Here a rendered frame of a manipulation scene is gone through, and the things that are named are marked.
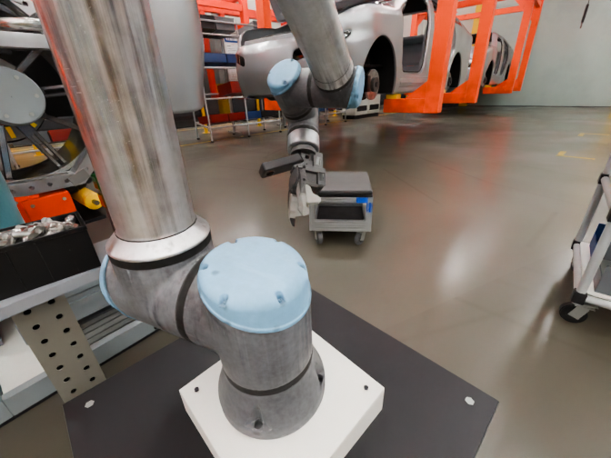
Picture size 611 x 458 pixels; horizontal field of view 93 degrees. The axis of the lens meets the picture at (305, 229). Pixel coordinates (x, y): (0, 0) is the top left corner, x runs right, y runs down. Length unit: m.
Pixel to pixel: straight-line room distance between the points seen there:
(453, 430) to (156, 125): 0.66
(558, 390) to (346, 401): 0.81
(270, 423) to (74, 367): 0.67
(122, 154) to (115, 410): 0.51
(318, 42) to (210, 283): 0.44
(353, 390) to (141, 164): 0.49
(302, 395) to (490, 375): 0.78
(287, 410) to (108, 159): 0.43
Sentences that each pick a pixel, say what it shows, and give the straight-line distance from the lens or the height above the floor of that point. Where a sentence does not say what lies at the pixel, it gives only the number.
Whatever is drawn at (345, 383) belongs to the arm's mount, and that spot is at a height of 0.36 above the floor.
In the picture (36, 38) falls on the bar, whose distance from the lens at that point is 1.03.
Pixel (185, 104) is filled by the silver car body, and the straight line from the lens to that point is 1.89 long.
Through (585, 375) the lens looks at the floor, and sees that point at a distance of 1.35.
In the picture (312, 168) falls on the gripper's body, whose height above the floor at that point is 0.65.
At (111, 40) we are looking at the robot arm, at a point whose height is 0.89.
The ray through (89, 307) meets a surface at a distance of 1.41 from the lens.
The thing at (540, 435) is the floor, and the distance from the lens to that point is 1.12.
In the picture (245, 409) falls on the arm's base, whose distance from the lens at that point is 0.53.
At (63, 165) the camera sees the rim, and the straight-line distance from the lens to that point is 1.32.
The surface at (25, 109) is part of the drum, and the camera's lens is 1.05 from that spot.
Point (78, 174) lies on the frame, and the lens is 1.23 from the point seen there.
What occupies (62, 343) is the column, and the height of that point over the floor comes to 0.28.
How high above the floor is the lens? 0.84
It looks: 26 degrees down
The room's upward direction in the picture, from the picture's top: 2 degrees counter-clockwise
